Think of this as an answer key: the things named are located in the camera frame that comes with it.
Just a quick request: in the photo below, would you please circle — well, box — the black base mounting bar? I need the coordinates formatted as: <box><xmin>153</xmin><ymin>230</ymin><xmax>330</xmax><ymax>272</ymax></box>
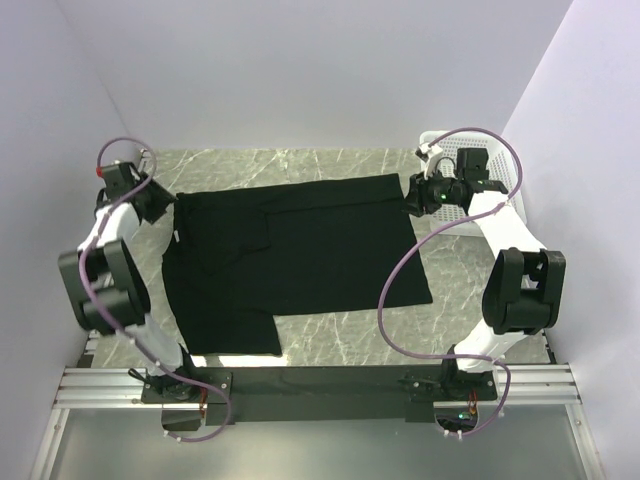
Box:
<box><xmin>162</xmin><ymin>362</ymin><xmax>498</xmax><ymax>432</ymax></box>

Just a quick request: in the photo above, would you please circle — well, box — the aluminium frame rail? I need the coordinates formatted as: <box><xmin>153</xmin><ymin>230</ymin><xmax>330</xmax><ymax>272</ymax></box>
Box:
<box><xmin>29</xmin><ymin>148</ymin><xmax>601</xmax><ymax>480</ymax></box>

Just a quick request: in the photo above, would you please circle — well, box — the black t shirt blue logo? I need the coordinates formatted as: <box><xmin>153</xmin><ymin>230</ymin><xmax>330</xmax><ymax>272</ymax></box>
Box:
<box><xmin>162</xmin><ymin>174</ymin><xmax>433</xmax><ymax>355</ymax></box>

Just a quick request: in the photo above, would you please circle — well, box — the white plastic basket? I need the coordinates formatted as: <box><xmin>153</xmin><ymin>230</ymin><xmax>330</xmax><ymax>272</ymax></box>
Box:
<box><xmin>419</xmin><ymin>130</ymin><xmax>527</xmax><ymax>237</ymax></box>

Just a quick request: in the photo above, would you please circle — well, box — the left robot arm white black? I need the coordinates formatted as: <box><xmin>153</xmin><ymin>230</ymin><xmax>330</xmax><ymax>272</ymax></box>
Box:
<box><xmin>58</xmin><ymin>162</ymin><xmax>200</xmax><ymax>402</ymax></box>

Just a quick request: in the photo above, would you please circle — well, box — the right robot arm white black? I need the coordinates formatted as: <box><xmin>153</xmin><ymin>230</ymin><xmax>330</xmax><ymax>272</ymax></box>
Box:
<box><xmin>405</xmin><ymin>145</ymin><xmax>566</xmax><ymax>399</ymax></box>

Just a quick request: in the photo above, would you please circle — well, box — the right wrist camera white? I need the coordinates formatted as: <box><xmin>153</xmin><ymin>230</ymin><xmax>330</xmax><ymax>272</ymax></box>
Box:
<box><xmin>415</xmin><ymin>142</ymin><xmax>444</xmax><ymax>179</ymax></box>

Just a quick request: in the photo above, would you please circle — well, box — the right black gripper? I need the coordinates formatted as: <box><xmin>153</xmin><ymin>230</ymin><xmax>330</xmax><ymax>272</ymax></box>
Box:
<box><xmin>397</xmin><ymin>165</ymin><xmax>462</xmax><ymax>218</ymax></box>

